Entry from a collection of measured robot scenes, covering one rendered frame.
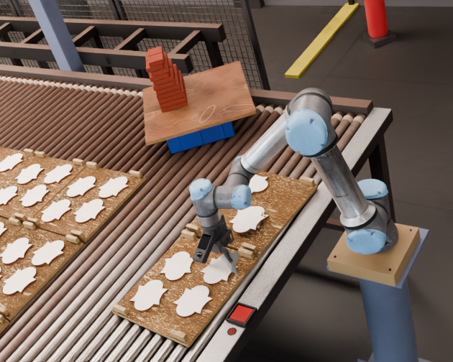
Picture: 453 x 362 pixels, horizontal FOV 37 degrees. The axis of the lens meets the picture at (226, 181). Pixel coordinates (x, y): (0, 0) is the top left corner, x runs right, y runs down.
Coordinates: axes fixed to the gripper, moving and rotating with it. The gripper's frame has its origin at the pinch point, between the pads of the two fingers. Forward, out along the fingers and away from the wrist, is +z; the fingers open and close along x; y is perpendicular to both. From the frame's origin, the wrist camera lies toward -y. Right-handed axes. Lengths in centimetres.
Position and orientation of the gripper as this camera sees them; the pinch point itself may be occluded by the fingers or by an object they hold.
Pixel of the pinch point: (219, 268)
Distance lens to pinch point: 234.8
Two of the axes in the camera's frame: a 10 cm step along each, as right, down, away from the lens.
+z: 2.1, 8.1, 5.5
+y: 5.8, -5.6, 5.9
